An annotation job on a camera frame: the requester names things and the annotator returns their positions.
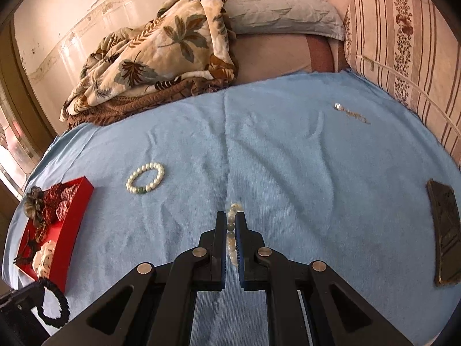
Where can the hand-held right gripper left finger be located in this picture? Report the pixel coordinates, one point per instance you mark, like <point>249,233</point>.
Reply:
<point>220,248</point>

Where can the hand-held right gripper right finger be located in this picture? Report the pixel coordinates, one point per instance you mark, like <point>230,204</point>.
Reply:
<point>242,248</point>

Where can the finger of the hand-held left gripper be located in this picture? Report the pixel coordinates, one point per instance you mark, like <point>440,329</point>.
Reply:
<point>25,293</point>

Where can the black satin scrunchie with bead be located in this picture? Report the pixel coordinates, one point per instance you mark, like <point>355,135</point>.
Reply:
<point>59,306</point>

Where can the white dotted scrunchie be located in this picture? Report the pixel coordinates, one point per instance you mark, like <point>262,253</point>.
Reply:
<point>45,257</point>

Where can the black hair claw clip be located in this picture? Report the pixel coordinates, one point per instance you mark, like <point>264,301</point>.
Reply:
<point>27,250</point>

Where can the red tray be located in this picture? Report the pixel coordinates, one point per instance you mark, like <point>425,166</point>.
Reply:
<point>68,230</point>

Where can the large black grey organza scrunchie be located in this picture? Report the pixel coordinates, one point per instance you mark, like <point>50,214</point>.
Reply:
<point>34,205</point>

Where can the red dotted scrunchie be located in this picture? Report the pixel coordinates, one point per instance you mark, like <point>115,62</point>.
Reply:
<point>50,202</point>

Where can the red plaid scrunchie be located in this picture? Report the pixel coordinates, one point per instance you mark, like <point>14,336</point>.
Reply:
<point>66,198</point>

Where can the brown quilted blanket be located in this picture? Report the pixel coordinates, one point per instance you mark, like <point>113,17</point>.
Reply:
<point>144,102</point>

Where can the pink bedsheet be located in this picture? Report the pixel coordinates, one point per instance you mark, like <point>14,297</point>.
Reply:
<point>281,54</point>

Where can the dark smartphone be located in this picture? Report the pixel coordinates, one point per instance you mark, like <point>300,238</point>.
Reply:
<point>446,230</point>

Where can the floral leaf print blanket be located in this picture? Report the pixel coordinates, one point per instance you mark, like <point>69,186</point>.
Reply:
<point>155,50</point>

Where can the grey blue pillow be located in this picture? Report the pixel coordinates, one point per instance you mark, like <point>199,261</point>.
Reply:
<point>281,10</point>

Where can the striped floral pillow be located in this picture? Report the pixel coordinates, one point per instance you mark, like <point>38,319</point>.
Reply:
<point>407,50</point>

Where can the wooden window frame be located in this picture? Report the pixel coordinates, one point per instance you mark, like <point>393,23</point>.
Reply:
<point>18,115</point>

